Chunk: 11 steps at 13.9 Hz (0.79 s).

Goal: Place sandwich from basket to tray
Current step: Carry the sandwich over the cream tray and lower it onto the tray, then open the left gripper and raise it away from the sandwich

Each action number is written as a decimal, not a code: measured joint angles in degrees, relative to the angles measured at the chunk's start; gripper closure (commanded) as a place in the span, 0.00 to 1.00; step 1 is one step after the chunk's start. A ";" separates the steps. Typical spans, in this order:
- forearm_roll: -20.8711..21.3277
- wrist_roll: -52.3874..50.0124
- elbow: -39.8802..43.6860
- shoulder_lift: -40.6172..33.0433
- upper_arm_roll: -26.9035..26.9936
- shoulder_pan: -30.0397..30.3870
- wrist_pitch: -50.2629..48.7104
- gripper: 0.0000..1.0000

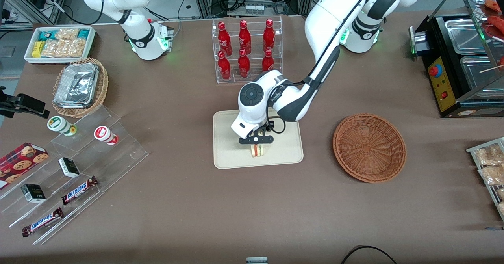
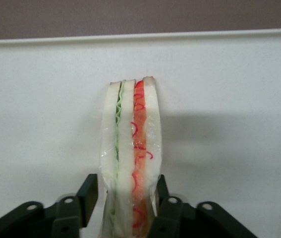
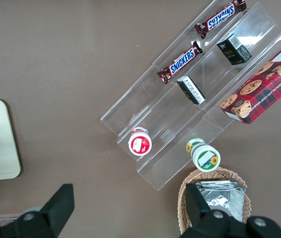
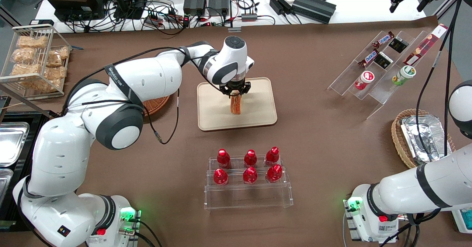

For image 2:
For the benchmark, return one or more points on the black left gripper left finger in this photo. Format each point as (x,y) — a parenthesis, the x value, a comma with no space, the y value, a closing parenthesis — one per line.
(66,213)

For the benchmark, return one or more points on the triangle sandwich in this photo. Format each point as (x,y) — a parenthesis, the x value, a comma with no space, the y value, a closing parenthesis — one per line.
(125,148)

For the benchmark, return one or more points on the cream plastic tray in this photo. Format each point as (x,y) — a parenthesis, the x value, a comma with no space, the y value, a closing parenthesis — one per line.
(43,111)

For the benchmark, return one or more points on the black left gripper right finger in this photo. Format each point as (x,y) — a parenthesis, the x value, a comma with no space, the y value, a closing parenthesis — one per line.
(175,215)

